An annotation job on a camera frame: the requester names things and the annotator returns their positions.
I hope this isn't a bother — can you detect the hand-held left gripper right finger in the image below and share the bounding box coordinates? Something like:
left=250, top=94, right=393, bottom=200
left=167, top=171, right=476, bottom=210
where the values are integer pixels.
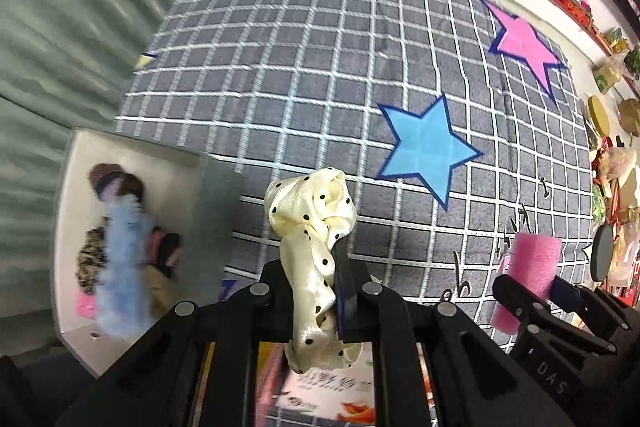
left=334, top=247, right=556, bottom=427

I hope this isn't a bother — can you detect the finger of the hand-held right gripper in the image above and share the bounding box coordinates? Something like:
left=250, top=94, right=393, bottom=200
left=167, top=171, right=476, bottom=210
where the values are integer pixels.
left=550, top=277, right=631, bottom=323
left=492, top=274, right=576, bottom=348

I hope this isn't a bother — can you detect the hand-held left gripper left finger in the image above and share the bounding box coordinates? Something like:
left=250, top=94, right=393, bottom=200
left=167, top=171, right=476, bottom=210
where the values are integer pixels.
left=65, top=258, right=297, bottom=427

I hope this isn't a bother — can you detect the cream polka dot scrunchie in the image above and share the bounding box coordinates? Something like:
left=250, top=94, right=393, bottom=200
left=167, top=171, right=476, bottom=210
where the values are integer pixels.
left=264, top=167, right=358, bottom=374

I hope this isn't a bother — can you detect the pink sponge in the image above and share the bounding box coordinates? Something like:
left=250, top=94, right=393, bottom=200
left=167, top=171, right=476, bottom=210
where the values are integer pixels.
left=491, top=232, right=563, bottom=334

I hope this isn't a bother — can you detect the beige sock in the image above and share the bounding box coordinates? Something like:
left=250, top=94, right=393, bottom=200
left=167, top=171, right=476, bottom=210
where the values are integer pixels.
left=146, top=267, right=177, bottom=314

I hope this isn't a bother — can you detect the light blue fluffy scrunchie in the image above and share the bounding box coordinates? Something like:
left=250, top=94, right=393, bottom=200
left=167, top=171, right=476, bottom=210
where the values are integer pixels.
left=95, top=196, right=154, bottom=340

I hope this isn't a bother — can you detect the white cardboard box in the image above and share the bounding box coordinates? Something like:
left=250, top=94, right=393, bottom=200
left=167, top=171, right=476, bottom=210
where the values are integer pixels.
left=52, top=127, right=247, bottom=379

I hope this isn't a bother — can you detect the leopard print scrunchie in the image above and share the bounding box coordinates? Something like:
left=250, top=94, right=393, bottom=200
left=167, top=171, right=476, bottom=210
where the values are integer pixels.
left=75, top=227, right=109, bottom=296

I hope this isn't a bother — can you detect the jar with black lid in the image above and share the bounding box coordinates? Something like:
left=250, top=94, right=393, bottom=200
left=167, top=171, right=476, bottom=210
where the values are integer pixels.
left=591, top=222, right=617, bottom=284

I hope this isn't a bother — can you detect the printed snack packet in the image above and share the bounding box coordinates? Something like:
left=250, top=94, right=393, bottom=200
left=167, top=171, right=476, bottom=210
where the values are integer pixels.
left=202, top=341, right=432, bottom=427

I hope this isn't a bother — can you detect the pile of snack packets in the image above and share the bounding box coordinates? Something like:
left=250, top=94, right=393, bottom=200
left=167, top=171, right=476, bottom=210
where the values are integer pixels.
left=589, top=141, right=640, bottom=304

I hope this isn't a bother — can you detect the jar with gold lid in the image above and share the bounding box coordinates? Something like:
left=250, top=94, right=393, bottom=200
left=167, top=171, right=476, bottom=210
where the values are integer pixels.
left=586, top=95, right=614, bottom=144

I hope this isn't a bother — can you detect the brown basket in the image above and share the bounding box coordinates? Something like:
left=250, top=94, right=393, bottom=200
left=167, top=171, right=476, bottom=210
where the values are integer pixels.
left=616, top=98, right=640, bottom=138

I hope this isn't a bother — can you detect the grey checked blanket with stars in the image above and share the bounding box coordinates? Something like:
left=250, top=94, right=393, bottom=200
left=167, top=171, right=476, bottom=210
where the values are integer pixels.
left=115, top=0, right=598, bottom=427

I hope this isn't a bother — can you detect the green and yellow bag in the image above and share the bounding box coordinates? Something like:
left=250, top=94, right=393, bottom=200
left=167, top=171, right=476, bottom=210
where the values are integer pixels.
left=593, top=56, right=627, bottom=96

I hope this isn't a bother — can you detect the green curtain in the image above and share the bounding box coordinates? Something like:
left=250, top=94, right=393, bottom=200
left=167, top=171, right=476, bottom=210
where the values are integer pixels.
left=0, top=0, right=236, bottom=348

